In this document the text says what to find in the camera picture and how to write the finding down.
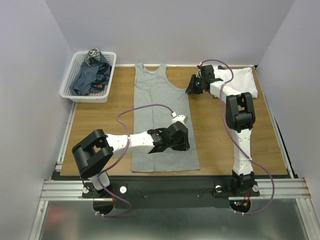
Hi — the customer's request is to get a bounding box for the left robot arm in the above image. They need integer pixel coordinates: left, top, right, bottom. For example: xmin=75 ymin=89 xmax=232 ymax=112
xmin=72 ymin=121 xmax=190 ymax=197

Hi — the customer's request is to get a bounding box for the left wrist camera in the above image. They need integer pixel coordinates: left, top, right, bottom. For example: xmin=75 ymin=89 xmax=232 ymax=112
xmin=171 ymin=112 xmax=188 ymax=125

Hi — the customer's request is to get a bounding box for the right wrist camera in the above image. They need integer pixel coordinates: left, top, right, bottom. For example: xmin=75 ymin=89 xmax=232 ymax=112
xmin=196 ymin=66 xmax=203 ymax=79

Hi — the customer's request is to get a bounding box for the aluminium frame rail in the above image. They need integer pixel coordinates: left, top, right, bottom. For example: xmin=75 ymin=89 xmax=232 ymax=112
xmin=39 ymin=178 xmax=87 ymax=201

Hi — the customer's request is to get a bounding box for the white plastic laundry basket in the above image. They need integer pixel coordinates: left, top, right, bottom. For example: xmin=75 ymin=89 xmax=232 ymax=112
xmin=60 ymin=51 xmax=117 ymax=104

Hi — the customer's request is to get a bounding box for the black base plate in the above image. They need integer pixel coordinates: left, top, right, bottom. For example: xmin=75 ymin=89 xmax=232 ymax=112
xmin=51 ymin=174 xmax=296 ymax=210

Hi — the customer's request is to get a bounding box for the dark navy tank top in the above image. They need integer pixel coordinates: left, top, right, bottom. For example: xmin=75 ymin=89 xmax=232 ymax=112
xmin=69 ymin=62 xmax=112 ymax=96

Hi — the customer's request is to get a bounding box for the grey tank top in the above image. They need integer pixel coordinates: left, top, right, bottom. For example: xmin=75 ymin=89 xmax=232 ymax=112
xmin=131 ymin=63 xmax=200 ymax=173

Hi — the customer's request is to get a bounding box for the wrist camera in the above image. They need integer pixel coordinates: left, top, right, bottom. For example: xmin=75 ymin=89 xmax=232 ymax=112
xmin=171 ymin=112 xmax=188 ymax=125
xmin=196 ymin=66 xmax=203 ymax=79

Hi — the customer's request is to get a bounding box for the folded white tank top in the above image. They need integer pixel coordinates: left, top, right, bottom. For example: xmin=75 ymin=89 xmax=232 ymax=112
xmin=213 ymin=65 xmax=258 ymax=99

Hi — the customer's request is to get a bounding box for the purple cable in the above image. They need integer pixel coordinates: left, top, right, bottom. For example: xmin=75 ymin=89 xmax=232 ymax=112
xmin=93 ymin=104 xmax=176 ymax=218
xmin=197 ymin=59 xmax=277 ymax=216

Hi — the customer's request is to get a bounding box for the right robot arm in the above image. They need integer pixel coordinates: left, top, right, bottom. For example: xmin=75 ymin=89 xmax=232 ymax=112
xmin=185 ymin=65 xmax=256 ymax=195

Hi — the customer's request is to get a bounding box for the patterned navy garment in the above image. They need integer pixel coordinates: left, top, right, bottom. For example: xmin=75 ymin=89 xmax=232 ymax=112
xmin=84 ymin=48 xmax=102 ymax=67

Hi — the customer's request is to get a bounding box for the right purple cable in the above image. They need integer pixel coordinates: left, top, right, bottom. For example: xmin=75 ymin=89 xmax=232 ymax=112
xmin=197 ymin=59 xmax=277 ymax=216

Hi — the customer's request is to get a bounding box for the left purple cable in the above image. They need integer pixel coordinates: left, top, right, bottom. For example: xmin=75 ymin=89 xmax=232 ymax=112
xmin=93 ymin=104 xmax=176 ymax=218

